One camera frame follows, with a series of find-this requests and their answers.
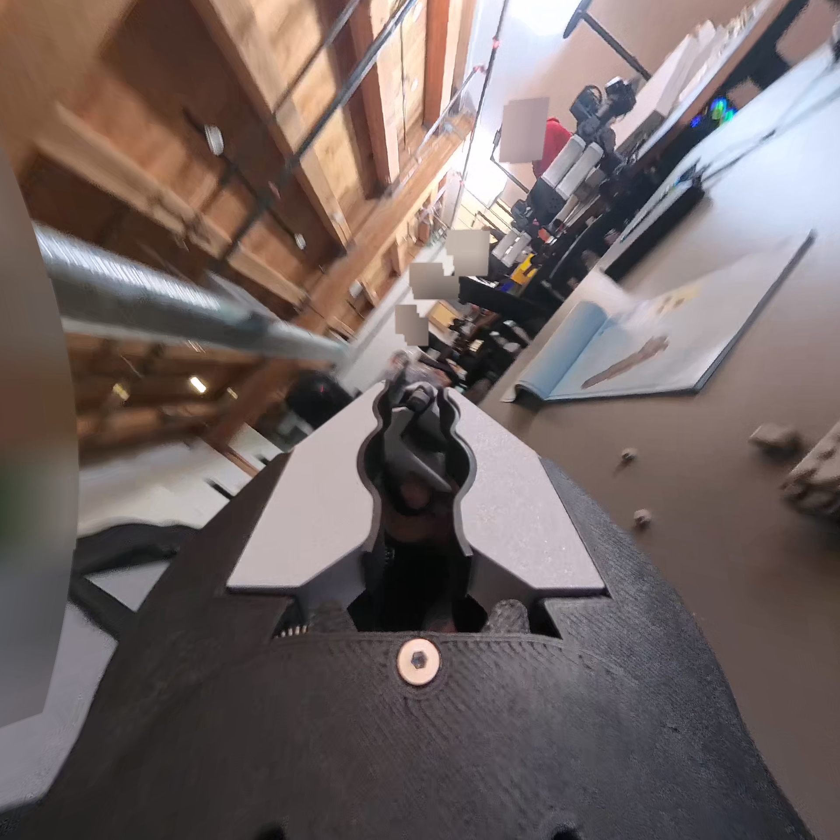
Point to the small grey toy connector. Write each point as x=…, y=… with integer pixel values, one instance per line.
x=413, y=396

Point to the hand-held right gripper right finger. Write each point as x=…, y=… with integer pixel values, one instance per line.
x=525, y=525

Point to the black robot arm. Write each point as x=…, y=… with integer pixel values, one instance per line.
x=594, y=108

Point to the computer case with coloured lights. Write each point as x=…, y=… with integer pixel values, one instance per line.
x=715, y=111

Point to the grey toy brick model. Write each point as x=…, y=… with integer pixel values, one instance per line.
x=814, y=472

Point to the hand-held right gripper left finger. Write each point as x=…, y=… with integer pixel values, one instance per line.
x=308, y=525

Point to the person's left hand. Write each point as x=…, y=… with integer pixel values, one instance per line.
x=417, y=502

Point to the silver ventilation duct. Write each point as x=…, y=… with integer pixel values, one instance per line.
x=131, y=282

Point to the toy instruction booklet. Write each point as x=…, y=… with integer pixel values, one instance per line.
x=689, y=341

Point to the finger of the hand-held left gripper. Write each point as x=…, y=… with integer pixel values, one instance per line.
x=430, y=446
x=397, y=439

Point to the black power bank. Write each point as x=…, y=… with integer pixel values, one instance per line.
x=656, y=223

